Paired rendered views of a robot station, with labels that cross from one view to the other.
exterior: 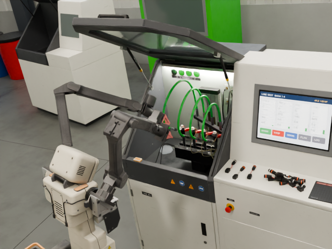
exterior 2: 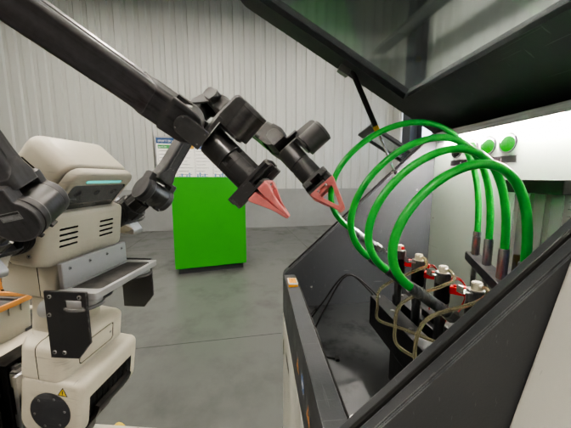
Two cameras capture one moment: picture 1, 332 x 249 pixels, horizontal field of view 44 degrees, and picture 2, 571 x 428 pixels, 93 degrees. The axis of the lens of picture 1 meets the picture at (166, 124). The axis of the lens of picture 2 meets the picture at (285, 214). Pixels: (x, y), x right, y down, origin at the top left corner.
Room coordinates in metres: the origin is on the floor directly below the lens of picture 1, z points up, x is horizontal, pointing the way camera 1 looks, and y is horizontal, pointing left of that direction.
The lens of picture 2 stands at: (1.74, -0.39, 1.29)
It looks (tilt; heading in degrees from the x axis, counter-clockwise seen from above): 8 degrees down; 47
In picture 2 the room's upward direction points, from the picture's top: straight up
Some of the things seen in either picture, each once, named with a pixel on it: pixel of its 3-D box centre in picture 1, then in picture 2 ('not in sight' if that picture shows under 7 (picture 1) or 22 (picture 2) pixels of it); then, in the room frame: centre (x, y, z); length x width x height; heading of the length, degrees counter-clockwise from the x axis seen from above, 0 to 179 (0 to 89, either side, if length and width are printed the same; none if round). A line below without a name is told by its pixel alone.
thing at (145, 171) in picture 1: (167, 177); (303, 348); (2.20, 0.04, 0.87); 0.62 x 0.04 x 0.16; 52
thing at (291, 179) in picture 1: (285, 178); not in sight; (1.83, -0.60, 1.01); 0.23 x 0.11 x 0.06; 52
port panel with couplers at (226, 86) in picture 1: (232, 103); not in sight; (2.46, -0.45, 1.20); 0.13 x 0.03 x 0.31; 52
